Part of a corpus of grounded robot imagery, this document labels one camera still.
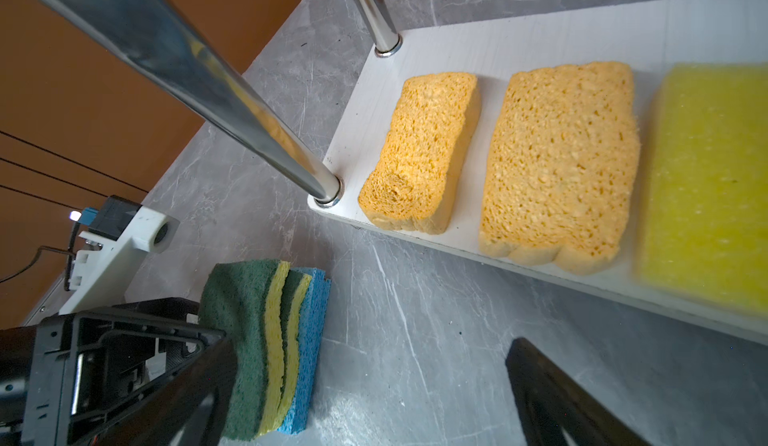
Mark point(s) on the green scrub sponge top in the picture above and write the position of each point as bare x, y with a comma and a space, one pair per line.
244, 300

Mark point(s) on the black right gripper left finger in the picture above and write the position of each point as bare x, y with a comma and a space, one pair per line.
191, 410

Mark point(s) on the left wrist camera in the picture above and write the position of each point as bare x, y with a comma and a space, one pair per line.
127, 232

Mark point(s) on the yellow green sponge middle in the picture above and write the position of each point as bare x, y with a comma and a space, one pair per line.
293, 295

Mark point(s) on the orange cellulose sponge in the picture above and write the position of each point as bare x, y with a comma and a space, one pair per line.
561, 168
413, 186

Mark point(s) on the white two-tier metal shelf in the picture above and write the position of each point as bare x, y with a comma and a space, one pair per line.
651, 37

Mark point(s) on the blue sponge bottom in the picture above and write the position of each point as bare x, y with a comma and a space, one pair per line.
312, 321

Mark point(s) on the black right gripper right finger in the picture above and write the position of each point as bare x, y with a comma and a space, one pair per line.
553, 409

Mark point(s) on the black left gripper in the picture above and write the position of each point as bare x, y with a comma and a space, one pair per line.
70, 378

